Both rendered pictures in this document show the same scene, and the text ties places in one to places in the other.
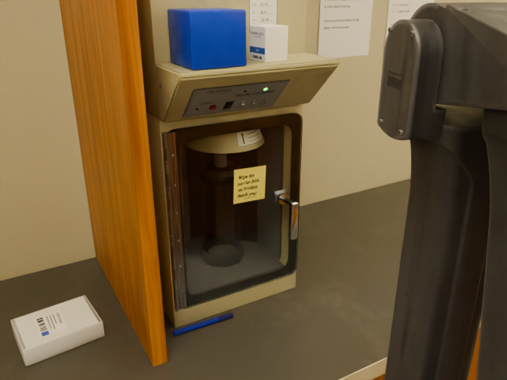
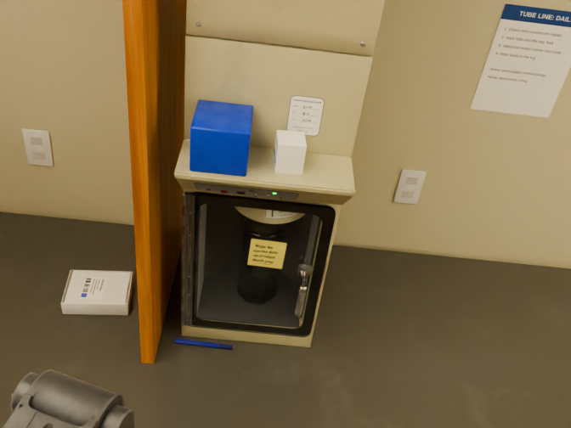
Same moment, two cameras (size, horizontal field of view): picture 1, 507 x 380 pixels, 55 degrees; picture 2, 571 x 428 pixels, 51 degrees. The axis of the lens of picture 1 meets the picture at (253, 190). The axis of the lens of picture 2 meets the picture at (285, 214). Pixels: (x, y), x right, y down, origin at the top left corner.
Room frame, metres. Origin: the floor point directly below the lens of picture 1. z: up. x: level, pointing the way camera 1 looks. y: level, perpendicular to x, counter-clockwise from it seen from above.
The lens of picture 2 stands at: (0.09, -0.43, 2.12)
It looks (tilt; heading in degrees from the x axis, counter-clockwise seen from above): 38 degrees down; 25
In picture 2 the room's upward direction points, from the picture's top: 8 degrees clockwise
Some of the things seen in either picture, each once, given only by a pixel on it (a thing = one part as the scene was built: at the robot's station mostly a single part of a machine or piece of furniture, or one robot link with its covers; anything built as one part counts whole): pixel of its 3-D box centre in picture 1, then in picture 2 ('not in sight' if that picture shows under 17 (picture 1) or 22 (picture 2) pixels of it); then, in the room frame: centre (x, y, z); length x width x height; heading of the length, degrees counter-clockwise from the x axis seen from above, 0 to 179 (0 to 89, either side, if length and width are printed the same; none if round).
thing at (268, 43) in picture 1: (268, 42); (289, 152); (0.92, -0.03, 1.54); 0.05 x 0.05 x 0.06; 34
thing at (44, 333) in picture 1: (57, 328); (98, 292); (0.85, 0.42, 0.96); 0.16 x 0.12 x 0.04; 125
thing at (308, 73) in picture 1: (250, 89); (264, 186); (0.90, 0.01, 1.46); 0.32 x 0.12 x 0.10; 120
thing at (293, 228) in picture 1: (289, 216); (301, 293); (0.97, -0.08, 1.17); 0.05 x 0.03 x 0.10; 29
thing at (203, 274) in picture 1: (239, 211); (254, 271); (0.94, 0.03, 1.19); 0.30 x 0.01 x 0.40; 119
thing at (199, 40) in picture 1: (207, 37); (222, 137); (0.86, 0.08, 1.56); 0.10 x 0.10 x 0.09; 30
